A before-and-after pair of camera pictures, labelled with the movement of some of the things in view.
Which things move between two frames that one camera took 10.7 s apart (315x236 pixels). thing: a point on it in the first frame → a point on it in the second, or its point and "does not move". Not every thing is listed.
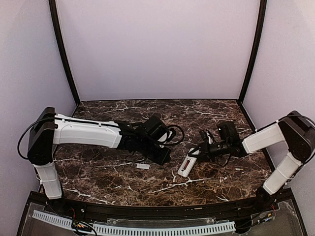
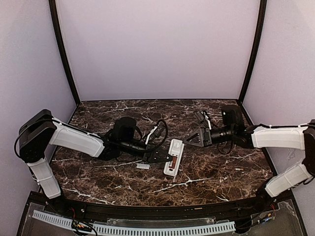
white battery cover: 142,166 does not move
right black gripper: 205,149 → 207,136
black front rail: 101,209 does not move
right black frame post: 263,4 does not move
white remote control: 186,166 → 176,149
